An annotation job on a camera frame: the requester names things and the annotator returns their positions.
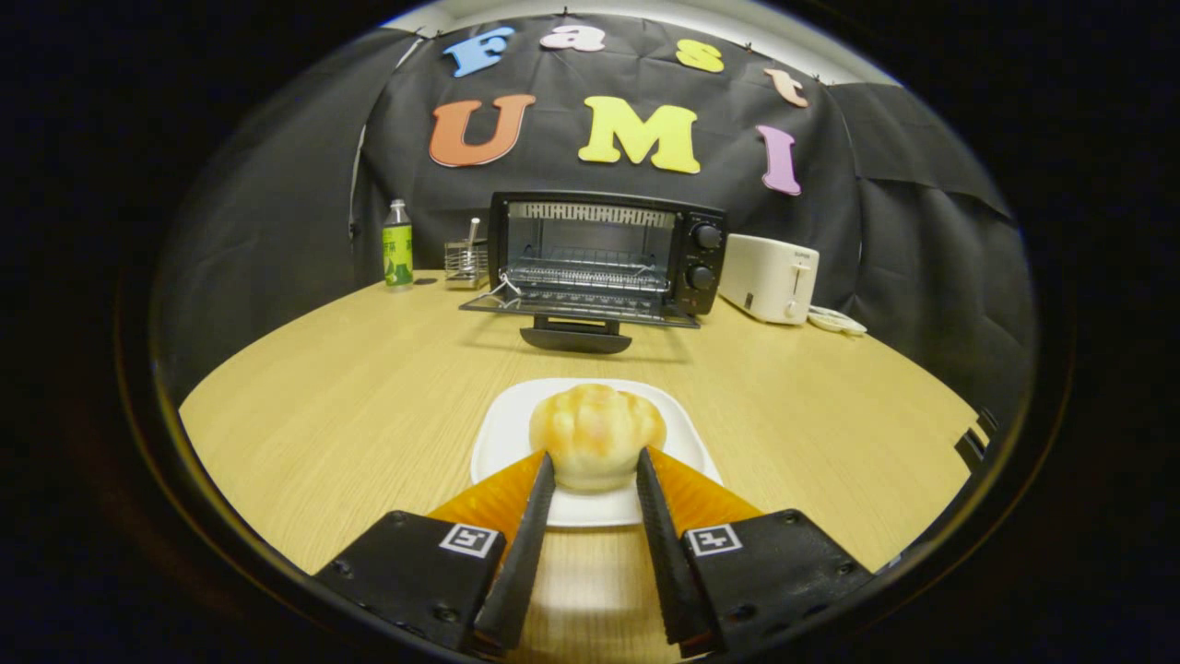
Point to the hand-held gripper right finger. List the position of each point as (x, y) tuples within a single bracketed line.
[(666, 563)]

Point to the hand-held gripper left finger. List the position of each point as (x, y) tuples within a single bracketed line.
[(521, 563)]

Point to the golden bread bun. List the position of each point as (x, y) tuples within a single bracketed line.
[(597, 433)]

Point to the black toaster oven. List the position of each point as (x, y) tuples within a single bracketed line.
[(701, 286)]

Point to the white pop-up toaster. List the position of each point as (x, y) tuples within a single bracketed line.
[(761, 272)]

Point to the white rectangular plate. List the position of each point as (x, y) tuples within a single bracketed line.
[(502, 443)]

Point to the small white dish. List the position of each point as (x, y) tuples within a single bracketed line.
[(834, 320)]

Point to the green label drink bottle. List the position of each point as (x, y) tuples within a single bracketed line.
[(397, 249)]

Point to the black backdrop cloth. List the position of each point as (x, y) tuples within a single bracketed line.
[(295, 184)]

